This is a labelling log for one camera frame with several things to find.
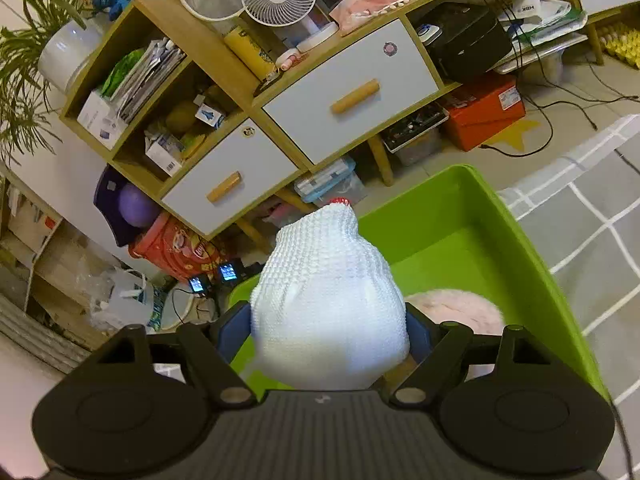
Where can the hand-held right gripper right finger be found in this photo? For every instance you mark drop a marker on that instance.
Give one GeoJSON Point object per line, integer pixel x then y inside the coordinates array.
{"type": "Point", "coordinates": [419, 331]}

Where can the green plastic bin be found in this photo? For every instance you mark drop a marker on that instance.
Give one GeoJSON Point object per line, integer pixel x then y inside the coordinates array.
{"type": "Point", "coordinates": [425, 240]}

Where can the handheld device with lit screen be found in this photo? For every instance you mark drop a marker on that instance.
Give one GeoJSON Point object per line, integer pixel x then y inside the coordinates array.
{"type": "Point", "coordinates": [230, 272]}
{"type": "Point", "coordinates": [198, 285]}

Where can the green potted plant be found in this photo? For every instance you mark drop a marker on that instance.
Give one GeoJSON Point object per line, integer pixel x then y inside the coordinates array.
{"type": "Point", "coordinates": [30, 25]}

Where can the small blue and white box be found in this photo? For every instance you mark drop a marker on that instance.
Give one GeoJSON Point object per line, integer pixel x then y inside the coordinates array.
{"type": "Point", "coordinates": [210, 115]}

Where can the clear box with dark contents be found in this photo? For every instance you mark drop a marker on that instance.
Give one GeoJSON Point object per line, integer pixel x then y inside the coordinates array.
{"type": "Point", "coordinates": [415, 135]}

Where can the white cardboard box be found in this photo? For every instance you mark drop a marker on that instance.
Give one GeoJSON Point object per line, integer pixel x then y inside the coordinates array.
{"type": "Point", "coordinates": [100, 120]}

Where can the grey checked blanket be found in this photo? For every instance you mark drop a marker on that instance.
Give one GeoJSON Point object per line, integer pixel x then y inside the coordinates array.
{"type": "Point", "coordinates": [600, 240]}

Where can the pile of white bags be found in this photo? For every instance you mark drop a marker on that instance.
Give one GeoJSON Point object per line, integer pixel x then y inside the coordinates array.
{"type": "Point", "coordinates": [540, 15]}

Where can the pink plush toy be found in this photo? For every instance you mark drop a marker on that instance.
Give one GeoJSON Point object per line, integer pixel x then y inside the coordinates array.
{"type": "Point", "coordinates": [460, 310]}

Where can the white knitted hat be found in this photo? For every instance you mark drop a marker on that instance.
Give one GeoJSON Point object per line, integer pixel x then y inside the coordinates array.
{"type": "Point", "coordinates": [325, 300]}

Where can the long wooden cabinet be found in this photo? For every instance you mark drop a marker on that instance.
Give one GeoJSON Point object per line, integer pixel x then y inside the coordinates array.
{"type": "Point", "coordinates": [235, 95]}

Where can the yellow roll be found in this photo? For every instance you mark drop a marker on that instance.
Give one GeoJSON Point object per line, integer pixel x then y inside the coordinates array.
{"type": "Point", "coordinates": [247, 52]}

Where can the clear box with blue lid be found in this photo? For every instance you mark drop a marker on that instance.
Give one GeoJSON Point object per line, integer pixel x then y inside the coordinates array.
{"type": "Point", "coordinates": [332, 182]}

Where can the red snack bucket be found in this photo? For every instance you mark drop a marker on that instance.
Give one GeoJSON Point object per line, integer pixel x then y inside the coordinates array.
{"type": "Point", "coordinates": [170, 250]}

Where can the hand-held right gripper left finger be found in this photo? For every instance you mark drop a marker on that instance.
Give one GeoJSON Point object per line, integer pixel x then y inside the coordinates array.
{"type": "Point", "coordinates": [234, 332]}

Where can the orange shoe box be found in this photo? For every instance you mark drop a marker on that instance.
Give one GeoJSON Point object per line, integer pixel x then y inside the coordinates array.
{"type": "Point", "coordinates": [480, 115]}

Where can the stack of booklets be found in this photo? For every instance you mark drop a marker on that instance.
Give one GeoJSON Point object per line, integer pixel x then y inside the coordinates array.
{"type": "Point", "coordinates": [145, 75]}

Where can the black printer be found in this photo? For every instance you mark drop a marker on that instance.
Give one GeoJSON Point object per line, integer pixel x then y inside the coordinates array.
{"type": "Point", "coordinates": [465, 40]}

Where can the tray of yellow toys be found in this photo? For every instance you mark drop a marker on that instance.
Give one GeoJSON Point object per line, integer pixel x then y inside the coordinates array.
{"type": "Point", "coordinates": [622, 45]}

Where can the white plastic bag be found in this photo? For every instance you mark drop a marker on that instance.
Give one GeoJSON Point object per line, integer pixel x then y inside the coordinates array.
{"type": "Point", "coordinates": [125, 300]}

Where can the white drawer with sticker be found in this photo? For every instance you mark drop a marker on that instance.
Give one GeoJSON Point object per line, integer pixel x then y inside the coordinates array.
{"type": "Point", "coordinates": [360, 65]}

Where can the dark purple box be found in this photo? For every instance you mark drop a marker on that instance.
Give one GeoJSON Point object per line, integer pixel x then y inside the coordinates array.
{"type": "Point", "coordinates": [106, 195]}

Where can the white plant pot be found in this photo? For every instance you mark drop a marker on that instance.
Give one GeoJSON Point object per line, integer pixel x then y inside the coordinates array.
{"type": "Point", "coordinates": [65, 55]}

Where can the white drawer with lock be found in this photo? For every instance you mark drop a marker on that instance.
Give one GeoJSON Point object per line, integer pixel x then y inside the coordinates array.
{"type": "Point", "coordinates": [225, 170]}

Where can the purple ball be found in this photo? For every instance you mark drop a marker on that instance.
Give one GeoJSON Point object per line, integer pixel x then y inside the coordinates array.
{"type": "Point", "coordinates": [137, 205]}

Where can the cardboard sheets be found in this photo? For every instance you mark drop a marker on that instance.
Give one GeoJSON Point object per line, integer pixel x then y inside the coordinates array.
{"type": "Point", "coordinates": [55, 265]}

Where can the white and blue medicine box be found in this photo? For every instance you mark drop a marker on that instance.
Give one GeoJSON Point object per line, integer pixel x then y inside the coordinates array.
{"type": "Point", "coordinates": [165, 152]}

